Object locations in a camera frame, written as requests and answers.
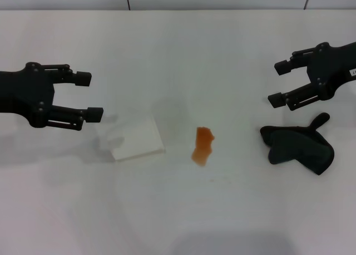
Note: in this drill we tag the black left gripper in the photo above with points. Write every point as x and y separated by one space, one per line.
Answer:
25 93

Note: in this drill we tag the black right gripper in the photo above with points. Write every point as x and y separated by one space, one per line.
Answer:
331 68

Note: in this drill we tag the dark blue rag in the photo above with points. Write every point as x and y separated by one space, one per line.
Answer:
300 149

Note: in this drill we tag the white paper cup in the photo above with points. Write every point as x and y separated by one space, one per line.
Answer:
137 143

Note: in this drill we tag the brown water stain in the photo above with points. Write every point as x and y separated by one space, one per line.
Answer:
202 146

